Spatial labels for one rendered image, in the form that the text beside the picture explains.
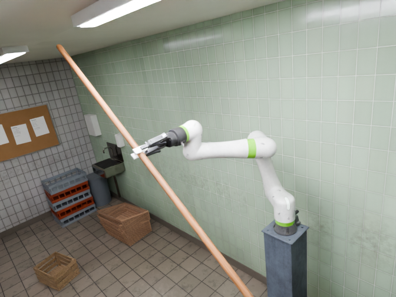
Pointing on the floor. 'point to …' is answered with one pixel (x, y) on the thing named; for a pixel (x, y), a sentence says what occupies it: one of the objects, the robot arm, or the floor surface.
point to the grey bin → (99, 189)
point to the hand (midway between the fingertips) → (139, 151)
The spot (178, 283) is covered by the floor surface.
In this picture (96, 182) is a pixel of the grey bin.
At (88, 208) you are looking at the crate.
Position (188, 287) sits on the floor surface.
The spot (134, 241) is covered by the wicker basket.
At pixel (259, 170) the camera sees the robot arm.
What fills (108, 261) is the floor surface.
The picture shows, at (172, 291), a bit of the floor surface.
